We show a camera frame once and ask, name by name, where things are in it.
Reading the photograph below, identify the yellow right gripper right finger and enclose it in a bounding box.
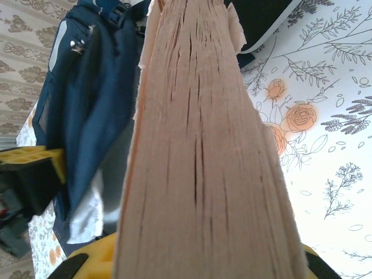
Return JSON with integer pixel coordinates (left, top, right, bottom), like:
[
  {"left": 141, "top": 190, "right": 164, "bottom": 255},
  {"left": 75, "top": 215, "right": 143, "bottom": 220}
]
[{"left": 301, "top": 243, "right": 342, "bottom": 279}]

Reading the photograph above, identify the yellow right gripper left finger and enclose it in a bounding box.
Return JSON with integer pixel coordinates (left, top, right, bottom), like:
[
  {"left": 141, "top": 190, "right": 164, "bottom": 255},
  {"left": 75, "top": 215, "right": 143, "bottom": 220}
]
[{"left": 48, "top": 232, "right": 117, "bottom": 279}]

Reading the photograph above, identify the navy blue backpack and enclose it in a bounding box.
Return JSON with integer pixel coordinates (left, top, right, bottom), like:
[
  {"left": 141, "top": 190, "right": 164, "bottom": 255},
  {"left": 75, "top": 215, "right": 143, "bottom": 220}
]
[{"left": 31, "top": 0, "right": 148, "bottom": 256}]

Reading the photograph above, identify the orange Huckleberry Finn paperback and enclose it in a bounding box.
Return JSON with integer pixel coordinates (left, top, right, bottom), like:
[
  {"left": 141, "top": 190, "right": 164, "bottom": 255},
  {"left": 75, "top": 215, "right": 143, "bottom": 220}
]
[{"left": 112, "top": 0, "right": 309, "bottom": 279}]

